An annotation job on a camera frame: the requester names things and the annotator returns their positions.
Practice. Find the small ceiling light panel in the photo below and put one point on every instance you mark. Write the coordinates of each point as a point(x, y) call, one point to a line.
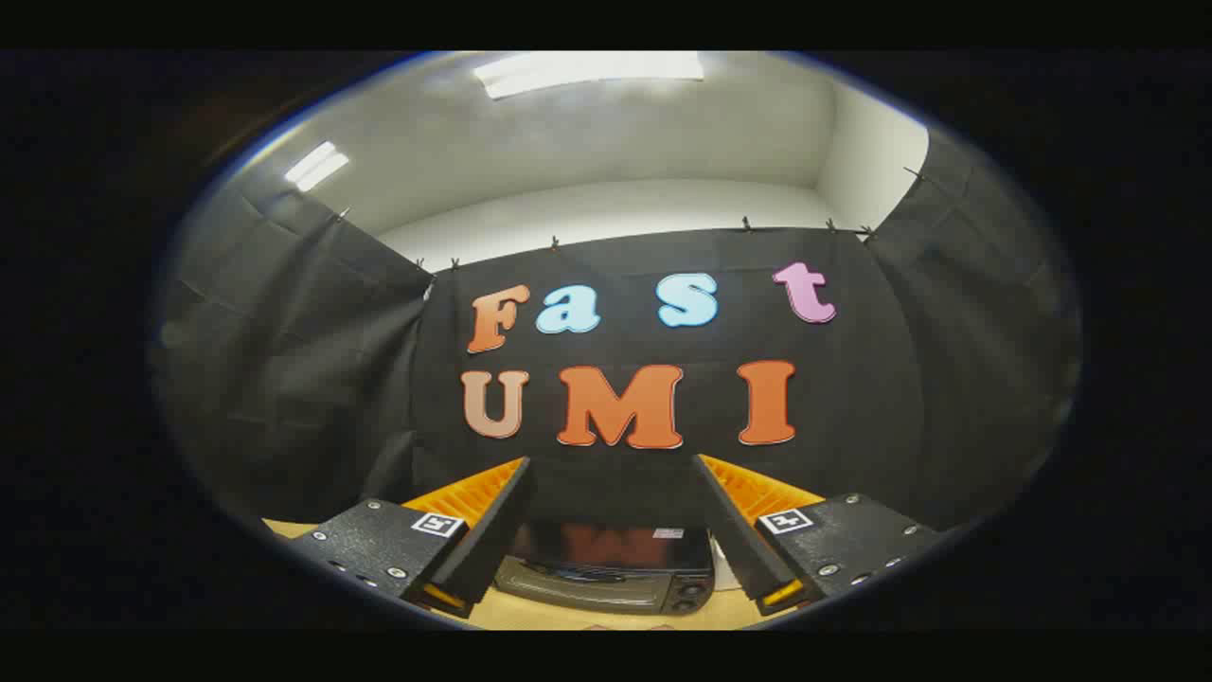
point(317, 166)

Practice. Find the large ceiling light panel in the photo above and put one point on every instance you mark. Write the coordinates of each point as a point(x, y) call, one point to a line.
point(587, 71)

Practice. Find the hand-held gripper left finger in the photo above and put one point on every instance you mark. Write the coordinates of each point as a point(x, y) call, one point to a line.
point(492, 540)

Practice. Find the black backdrop cloth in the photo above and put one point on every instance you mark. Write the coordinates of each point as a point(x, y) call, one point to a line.
point(871, 398)

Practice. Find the black toaster oven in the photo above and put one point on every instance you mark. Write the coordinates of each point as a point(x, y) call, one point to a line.
point(606, 568)

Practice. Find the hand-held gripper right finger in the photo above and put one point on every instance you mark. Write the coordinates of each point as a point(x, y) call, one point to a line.
point(734, 535)

